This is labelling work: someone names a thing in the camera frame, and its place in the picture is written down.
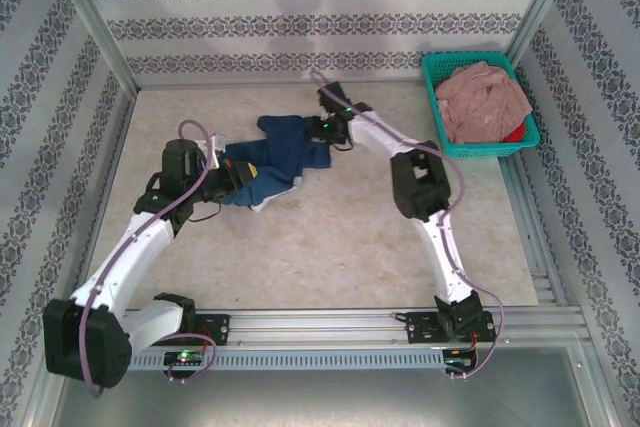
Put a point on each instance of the dark blue t-shirt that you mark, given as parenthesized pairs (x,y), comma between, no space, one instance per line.
(285,147)

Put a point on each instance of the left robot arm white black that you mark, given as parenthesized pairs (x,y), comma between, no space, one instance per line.
(125,267)

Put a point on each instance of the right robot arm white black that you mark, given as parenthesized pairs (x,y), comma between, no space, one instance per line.
(420,182)

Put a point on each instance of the teal plastic basket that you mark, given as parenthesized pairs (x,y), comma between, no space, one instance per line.
(432,72)

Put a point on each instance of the pink crumpled cloth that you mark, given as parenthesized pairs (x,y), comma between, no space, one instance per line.
(480,102)

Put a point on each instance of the red cloth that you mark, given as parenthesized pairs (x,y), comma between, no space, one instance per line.
(516,134)

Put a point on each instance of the left controller circuit board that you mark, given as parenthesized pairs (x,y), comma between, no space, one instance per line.
(184,358)

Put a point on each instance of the controller circuit board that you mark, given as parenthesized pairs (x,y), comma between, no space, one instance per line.
(184,358)
(460,357)

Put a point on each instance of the grey metal sheet panel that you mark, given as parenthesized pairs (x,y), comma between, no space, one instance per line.
(320,402)

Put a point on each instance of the right controller circuit board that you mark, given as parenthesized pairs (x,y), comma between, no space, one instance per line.
(460,357)

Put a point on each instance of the aluminium frame side rail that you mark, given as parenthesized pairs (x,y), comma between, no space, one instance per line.
(542,272)
(101,197)

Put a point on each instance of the aluminium frame back rail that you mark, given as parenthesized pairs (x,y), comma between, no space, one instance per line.
(250,83)

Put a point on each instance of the aluminium frame post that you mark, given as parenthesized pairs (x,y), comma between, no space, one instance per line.
(544,7)
(98,27)

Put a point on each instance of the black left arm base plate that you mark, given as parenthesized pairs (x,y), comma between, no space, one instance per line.
(212,329)

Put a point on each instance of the aluminium mounting rail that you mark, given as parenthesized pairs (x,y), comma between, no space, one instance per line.
(320,327)

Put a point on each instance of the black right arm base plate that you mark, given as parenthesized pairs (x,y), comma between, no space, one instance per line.
(420,329)

